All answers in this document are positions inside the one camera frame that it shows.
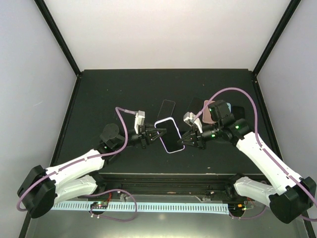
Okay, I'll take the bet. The blue phone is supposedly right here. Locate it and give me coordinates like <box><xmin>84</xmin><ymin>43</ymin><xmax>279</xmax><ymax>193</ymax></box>
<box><xmin>185</xmin><ymin>97</ymin><xmax>205</xmax><ymax>115</ymax></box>

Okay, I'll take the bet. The left small circuit board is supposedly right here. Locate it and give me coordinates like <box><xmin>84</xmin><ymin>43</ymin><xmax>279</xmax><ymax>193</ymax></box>
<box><xmin>90</xmin><ymin>201</ymin><xmax>108</xmax><ymax>210</ymax></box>

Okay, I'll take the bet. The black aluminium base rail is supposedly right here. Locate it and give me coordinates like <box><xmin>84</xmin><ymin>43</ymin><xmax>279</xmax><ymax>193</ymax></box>
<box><xmin>93</xmin><ymin>174</ymin><xmax>251</xmax><ymax>203</ymax></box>

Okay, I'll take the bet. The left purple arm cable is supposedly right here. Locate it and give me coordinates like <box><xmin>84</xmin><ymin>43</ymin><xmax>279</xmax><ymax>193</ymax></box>
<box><xmin>16</xmin><ymin>106</ymin><xmax>137</xmax><ymax>212</ymax></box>

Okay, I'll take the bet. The black phone case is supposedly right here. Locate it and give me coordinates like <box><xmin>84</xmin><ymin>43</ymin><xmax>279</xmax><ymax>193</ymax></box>
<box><xmin>231</xmin><ymin>106</ymin><xmax>246</xmax><ymax>120</ymax></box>

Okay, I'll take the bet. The pink phone case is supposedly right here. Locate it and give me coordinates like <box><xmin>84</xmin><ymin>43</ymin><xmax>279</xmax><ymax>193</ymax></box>
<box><xmin>202</xmin><ymin>100</ymin><xmax>214</xmax><ymax>124</ymax></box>

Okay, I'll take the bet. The white slotted cable duct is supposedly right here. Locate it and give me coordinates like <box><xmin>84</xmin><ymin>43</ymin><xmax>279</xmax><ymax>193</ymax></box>
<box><xmin>52</xmin><ymin>201</ymin><xmax>229</xmax><ymax>215</ymax></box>

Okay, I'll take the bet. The left black frame post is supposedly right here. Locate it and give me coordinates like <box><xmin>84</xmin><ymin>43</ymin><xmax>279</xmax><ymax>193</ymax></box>
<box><xmin>34</xmin><ymin>0</ymin><xmax>82</xmax><ymax>77</ymax></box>

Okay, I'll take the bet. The light-blue phone case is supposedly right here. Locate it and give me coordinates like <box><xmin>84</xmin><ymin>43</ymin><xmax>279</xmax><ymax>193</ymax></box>
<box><xmin>226</xmin><ymin>103</ymin><xmax>232</xmax><ymax>114</ymax></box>

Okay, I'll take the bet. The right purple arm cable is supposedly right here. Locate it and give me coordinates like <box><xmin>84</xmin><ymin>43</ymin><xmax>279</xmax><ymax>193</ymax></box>
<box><xmin>195</xmin><ymin>87</ymin><xmax>317</xmax><ymax>222</ymax></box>

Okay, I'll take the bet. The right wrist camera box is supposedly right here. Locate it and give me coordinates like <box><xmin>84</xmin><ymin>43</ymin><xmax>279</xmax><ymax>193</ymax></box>
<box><xmin>183</xmin><ymin>112</ymin><xmax>203</xmax><ymax>134</ymax></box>

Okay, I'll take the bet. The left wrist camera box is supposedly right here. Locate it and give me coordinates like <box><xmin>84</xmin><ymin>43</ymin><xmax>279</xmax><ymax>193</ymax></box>
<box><xmin>134</xmin><ymin>111</ymin><xmax>145</xmax><ymax>134</ymax></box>

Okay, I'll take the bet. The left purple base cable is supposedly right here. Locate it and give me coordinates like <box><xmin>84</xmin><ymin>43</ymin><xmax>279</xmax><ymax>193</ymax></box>
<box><xmin>84</xmin><ymin>188</ymin><xmax>138</xmax><ymax>222</ymax></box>

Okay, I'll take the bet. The small circuit board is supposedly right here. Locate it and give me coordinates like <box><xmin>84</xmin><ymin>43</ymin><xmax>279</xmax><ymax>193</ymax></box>
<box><xmin>90</xmin><ymin>201</ymin><xmax>108</xmax><ymax>210</ymax></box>
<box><xmin>228</xmin><ymin>203</ymin><xmax>254</xmax><ymax>211</ymax></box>

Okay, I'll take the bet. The black frame post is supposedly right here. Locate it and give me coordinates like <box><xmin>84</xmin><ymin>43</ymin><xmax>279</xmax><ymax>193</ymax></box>
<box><xmin>251</xmin><ymin>0</ymin><xmax>302</xmax><ymax>75</ymax></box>
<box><xmin>34</xmin><ymin>0</ymin><xmax>82</xmax><ymax>77</ymax></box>

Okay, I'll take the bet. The right small circuit board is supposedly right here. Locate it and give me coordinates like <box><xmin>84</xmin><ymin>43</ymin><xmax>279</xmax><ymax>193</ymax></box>
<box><xmin>228</xmin><ymin>203</ymin><xmax>254</xmax><ymax>211</ymax></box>

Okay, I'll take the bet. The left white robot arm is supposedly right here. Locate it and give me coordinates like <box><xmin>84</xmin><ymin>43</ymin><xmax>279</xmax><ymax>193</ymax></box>
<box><xmin>17</xmin><ymin>123</ymin><xmax>167</xmax><ymax>219</ymax></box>

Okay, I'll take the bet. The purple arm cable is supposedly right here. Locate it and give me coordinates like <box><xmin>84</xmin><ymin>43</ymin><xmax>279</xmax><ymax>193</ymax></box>
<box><xmin>16</xmin><ymin>106</ymin><xmax>137</xmax><ymax>212</ymax></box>
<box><xmin>195</xmin><ymin>87</ymin><xmax>317</xmax><ymax>222</ymax></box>

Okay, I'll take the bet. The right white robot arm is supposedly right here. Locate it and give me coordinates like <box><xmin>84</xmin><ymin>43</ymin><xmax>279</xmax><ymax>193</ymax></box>
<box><xmin>178</xmin><ymin>100</ymin><xmax>317</xmax><ymax>224</ymax></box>

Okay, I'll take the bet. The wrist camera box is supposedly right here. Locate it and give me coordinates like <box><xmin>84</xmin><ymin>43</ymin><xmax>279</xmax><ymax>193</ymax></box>
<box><xmin>134</xmin><ymin>111</ymin><xmax>145</xmax><ymax>134</ymax></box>
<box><xmin>183</xmin><ymin>112</ymin><xmax>203</xmax><ymax>134</ymax></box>

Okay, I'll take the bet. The right black frame post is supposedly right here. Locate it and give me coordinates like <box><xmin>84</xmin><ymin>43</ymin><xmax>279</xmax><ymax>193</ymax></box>
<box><xmin>251</xmin><ymin>0</ymin><xmax>302</xmax><ymax>75</ymax></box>

